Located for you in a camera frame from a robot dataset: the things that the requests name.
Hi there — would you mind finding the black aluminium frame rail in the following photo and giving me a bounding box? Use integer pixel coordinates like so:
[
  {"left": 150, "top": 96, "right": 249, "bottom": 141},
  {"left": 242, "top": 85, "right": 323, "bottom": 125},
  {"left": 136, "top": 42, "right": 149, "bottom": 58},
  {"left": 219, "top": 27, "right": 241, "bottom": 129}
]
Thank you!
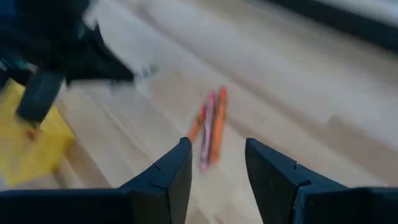
[{"left": 264, "top": 0, "right": 398, "bottom": 52}]

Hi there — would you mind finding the pink crayon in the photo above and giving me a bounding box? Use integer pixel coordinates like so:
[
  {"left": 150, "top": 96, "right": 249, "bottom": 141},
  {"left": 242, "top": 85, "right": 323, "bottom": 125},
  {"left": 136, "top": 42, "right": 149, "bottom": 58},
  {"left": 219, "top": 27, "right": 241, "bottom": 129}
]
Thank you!
[{"left": 198, "top": 90, "right": 216, "bottom": 172}]

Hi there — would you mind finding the orange crayon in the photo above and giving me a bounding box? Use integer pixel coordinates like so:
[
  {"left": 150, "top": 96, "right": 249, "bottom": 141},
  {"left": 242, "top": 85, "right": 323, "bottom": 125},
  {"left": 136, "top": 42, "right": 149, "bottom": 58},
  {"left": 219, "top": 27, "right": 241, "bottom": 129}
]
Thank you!
[
  {"left": 187, "top": 104, "right": 206, "bottom": 143},
  {"left": 208, "top": 86, "right": 228, "bottom": 165},
  {"left": 25, "top": 128, "right": 42, "bottom": 141}
]

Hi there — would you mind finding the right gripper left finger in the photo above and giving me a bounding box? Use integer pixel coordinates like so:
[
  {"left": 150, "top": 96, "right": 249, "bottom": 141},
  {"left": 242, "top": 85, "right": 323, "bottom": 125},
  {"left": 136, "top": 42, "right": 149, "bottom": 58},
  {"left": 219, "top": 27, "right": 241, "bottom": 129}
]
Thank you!
[{"left": 0, "top": 138, "right": 193, "bottom": 224}]

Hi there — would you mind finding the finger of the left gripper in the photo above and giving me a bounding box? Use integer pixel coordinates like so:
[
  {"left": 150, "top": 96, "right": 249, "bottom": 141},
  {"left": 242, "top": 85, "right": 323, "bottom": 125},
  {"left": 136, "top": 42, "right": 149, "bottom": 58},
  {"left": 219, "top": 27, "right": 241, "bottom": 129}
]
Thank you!
[
  {"left": 67, "top": 37, "right": 134, "bottom": 84},
  {"left": 17, "top": 73, "right": 65, "bottom": 124}
]

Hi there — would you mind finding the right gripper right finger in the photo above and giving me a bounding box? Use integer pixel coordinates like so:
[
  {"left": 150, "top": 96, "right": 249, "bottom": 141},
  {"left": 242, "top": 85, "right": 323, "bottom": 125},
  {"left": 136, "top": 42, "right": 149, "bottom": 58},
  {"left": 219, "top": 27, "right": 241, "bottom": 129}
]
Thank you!
[{"left": 245, "top": 138, "right": 398, "bottom": 224}]

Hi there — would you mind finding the yellow plastic basket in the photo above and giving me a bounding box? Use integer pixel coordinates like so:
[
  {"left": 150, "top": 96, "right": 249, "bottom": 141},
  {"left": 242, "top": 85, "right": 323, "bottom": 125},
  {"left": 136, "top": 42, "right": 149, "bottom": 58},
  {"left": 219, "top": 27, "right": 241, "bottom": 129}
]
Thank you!
[{"left": 0, "top": 79, "right": 75, "bottom": 187}]

